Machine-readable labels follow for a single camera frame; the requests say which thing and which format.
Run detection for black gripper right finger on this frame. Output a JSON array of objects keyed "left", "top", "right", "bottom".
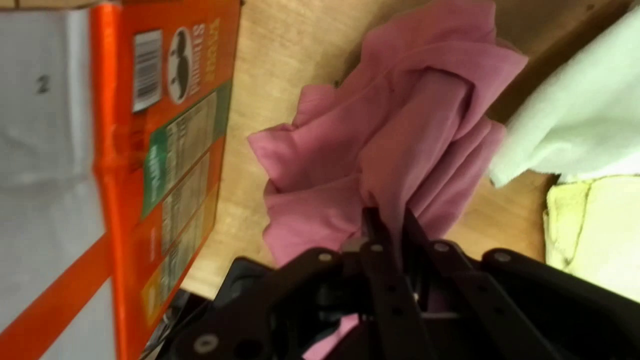
[{"left": 401, "top": 208, "right": 640, "bottom": 360}]

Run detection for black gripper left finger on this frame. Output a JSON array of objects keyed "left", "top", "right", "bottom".
[{"left": 158, "top": 207, "right": 435, "bottom": 360}]

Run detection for yellow cloth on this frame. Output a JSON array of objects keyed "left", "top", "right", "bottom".
[{"left": 541, "top": 175, "right": 640, "bottom": 305}]

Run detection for pink cloth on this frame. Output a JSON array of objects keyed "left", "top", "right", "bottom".
[{"left": 246, "top": 0, "right": 529, "bottom": 360}]

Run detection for white cloth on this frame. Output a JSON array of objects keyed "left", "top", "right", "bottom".
[{"left": 487, "top": 7, "right": 640, "bottom": 190}]

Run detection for orange Pringles cardboard box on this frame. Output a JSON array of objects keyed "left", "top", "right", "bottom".
[{"left": 0, "top": 0, "right": 244, "bottom": 360}]

